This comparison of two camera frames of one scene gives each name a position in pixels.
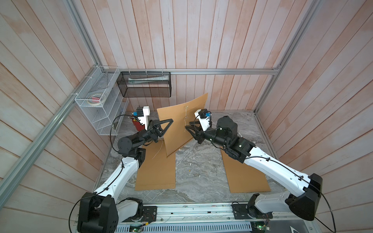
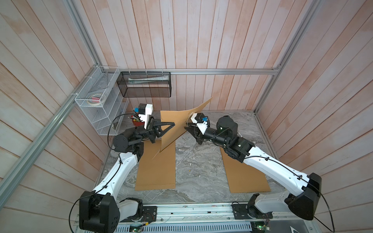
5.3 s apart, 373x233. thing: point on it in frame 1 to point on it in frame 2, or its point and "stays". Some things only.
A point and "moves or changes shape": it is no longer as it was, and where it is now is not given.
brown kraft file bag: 157,171 stays
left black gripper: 156,131 stays
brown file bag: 178,134 moves or changes shape
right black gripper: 199,137 stays
